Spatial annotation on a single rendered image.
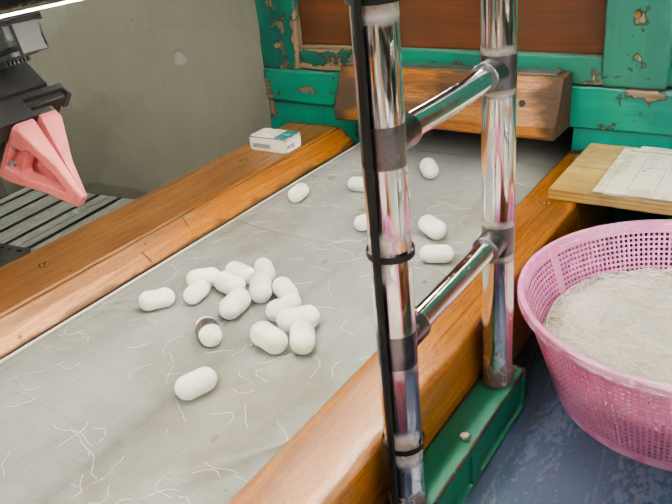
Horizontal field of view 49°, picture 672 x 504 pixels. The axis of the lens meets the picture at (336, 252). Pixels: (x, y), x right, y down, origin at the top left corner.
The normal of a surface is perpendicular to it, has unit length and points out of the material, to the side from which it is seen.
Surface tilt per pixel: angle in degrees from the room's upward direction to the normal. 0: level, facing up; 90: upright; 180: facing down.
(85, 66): 90
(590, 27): 90
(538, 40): 90
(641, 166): 0
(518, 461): 0
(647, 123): 90
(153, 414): 0
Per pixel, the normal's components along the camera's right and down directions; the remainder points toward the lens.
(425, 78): -0.53, 0.04
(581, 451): -0.09, -0.89
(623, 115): -0.55, 0.42
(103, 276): 0.52, -0.51
